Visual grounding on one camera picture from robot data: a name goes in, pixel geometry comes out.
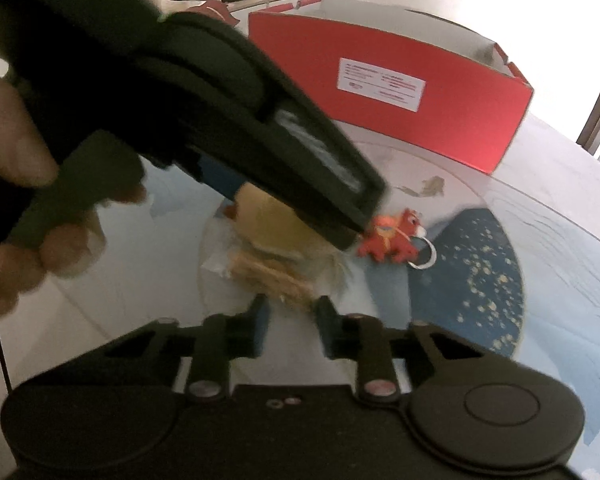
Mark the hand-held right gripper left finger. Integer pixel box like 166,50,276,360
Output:
104,292,272,403

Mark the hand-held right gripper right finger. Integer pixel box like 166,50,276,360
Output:
312,295,487,405

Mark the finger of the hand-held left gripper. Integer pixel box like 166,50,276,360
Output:
196,152,253,207
180,55,387,252

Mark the biscuit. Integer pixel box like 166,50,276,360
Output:
200,220,353,313

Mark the yellow plush toy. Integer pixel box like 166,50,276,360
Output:
229,182,342,262

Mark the red cardboard box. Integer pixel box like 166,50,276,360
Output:
248,0,536,177

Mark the person's left hand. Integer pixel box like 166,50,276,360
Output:
0,70,147,317

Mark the red box lid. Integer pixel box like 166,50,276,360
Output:
192,1,242,27

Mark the red horse keychain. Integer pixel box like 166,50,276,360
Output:
356,208,437,271

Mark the thin black cable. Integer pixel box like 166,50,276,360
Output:
0,314,14,392

